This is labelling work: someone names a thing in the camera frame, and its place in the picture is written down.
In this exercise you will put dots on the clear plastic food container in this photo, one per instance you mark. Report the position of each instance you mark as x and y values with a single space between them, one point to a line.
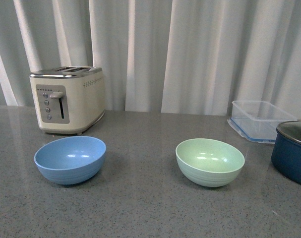
257 120

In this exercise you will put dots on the blue bowl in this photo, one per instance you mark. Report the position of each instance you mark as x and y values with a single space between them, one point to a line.
71 160

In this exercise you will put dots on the green bowl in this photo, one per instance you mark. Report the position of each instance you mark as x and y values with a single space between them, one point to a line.
209 162

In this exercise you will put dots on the white pleated curtain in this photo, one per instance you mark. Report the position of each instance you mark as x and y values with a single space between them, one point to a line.
169 56

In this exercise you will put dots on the cream two-slot toaster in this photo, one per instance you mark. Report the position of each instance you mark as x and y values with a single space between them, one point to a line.
68 99

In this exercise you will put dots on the dark blue saucepan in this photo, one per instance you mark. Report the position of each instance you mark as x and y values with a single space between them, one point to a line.
286 155

